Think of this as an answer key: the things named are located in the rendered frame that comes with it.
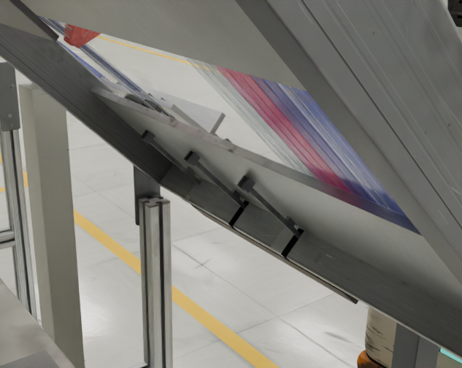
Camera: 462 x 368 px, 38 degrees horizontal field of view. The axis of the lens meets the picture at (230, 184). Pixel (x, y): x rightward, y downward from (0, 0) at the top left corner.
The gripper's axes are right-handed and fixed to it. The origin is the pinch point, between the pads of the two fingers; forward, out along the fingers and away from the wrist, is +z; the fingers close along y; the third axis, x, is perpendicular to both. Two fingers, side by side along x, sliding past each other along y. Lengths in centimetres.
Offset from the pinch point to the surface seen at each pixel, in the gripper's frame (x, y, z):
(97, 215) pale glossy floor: 113, -145, 30
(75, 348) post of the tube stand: 48, -29, 45
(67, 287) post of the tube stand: 39, -30, 35
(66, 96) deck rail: 7.0, -7.9, 6.0
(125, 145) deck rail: 19.2, -7.8, 7.3
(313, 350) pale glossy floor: 118, -30, 25
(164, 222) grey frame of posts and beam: 34.7, -9.7, 14.3
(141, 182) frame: 29.4, -13.8, 10.7
